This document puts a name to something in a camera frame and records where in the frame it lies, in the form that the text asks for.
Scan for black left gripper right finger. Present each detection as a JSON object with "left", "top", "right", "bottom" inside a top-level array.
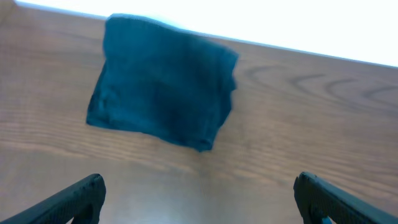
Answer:
[{"left": 294, "top": 172, "right": 397, "bottom": 224}]

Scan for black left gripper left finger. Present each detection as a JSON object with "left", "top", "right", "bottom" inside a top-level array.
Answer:
[{"left": 1, "top": 174, "right": 106, "bottom": 224}]

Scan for dark blue denim shorts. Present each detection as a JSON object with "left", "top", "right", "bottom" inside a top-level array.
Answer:
[{"left": 86, "top": 14, "right": 238, "bottom": 152}]

